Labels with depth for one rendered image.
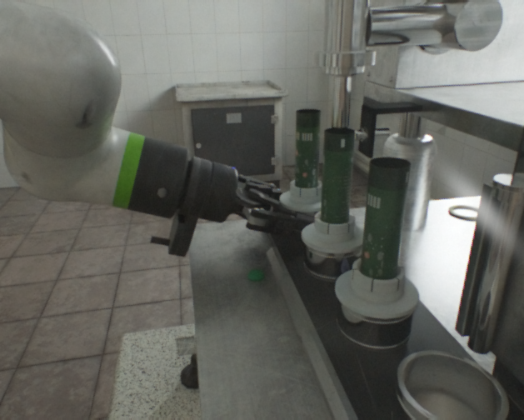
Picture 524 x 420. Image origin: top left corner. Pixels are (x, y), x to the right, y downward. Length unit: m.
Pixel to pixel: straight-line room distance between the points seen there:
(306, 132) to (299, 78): 3.55
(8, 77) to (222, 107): 2.94
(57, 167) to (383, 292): 0.33
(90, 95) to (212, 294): 0.24
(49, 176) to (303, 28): 3.67
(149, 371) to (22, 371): 1.36
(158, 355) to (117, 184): 0.41
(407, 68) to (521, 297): 0.30
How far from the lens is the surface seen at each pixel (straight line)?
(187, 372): 0.77
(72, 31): 0.41
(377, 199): 0.35
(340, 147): 0.44
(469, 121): 0.42
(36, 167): 0.49
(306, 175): 0.56
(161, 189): 0.50
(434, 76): 0.56
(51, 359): 2.13
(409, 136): 0.61
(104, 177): 0.50
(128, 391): 0.79
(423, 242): 0.61
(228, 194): 0.52
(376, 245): 0.36
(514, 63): 0.62
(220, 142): 3.34
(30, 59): 0.40
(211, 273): 0.52
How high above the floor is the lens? 1.30
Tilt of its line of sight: 24 degrees down
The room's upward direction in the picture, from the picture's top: 1 degrees counter-clockwise
